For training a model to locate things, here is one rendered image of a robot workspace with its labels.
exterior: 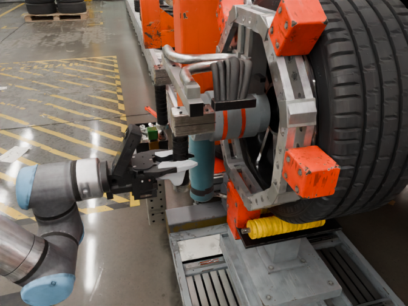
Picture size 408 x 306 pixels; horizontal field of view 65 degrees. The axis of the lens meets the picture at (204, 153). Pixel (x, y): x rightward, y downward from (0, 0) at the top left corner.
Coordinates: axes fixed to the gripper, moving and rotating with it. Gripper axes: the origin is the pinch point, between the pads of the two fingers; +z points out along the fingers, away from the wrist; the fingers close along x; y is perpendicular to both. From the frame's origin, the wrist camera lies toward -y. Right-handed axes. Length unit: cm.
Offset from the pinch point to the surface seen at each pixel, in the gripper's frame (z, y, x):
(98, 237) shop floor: -36, 83, -67
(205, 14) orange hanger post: 18, -23, -57
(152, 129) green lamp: -5, 17, -51
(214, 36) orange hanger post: 22, -15, -57
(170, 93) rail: 19, 44, -161
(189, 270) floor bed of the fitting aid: 4, 76, -30
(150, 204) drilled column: -8, 69, -70
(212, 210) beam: 22, 70, -58
